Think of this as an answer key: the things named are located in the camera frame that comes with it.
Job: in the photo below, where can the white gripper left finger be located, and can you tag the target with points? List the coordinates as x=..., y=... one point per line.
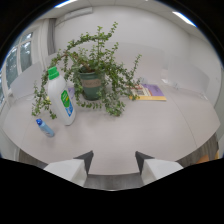
x=71, y=168

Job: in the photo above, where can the white bottle with green cap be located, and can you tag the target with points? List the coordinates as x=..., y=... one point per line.
x=61, y=99

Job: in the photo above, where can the long ceiling light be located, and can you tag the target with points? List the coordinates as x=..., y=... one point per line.
x=184, y=18
x=65, y=3

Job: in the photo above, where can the grey curtain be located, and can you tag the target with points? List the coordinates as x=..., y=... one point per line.
x=51, y=36

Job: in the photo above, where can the purple paper sheet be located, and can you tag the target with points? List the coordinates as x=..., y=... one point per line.
x=71, y=92

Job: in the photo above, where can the dark green plant pot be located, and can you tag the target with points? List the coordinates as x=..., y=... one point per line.
x=90, y=84

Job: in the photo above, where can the window with white frame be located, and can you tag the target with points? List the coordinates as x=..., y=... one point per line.
x=15, y=63

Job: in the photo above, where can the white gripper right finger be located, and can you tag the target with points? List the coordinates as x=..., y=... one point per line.
x=155, y=168

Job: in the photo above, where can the yellow and purple book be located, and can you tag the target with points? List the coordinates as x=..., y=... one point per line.
x=149, y=92

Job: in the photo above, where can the small blue bottle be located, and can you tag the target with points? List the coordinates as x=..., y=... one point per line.
x=45, y=128

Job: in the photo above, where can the green leafy plant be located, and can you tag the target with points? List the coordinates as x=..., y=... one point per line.
x=96, y=63

